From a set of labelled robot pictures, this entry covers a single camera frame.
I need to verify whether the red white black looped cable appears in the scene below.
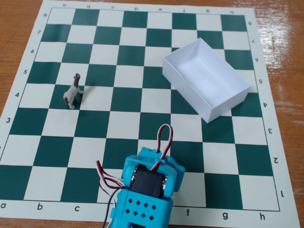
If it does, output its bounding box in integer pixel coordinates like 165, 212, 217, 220
149, 123, 174, 171

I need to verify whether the red white black elbow cable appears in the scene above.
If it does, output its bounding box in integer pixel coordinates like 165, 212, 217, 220
95, 160, 131, 228

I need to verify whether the white open cardboard box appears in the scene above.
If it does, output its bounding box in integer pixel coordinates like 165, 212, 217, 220
162, 38, 252, 124

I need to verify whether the grey and white toy horse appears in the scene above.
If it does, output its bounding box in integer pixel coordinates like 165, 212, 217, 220
63, 73, 85, 110

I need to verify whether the green and white chess mat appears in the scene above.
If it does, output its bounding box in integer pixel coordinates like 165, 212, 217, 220
0, 0, 301, 228

